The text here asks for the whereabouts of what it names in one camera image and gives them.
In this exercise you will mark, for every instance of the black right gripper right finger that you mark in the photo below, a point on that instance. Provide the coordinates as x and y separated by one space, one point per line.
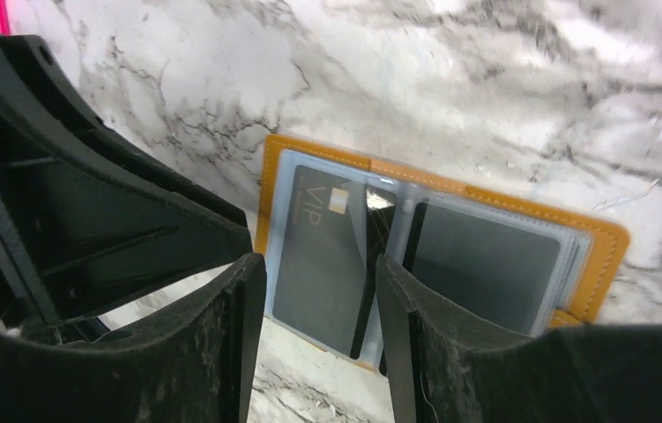
445 364

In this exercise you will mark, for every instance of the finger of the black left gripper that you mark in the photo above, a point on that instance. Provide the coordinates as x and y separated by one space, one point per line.
88 221

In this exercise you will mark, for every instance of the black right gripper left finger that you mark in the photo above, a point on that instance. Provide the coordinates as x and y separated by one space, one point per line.
191 361

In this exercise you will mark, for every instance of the yellow leather card holder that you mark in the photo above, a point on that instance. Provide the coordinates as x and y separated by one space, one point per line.
597 248

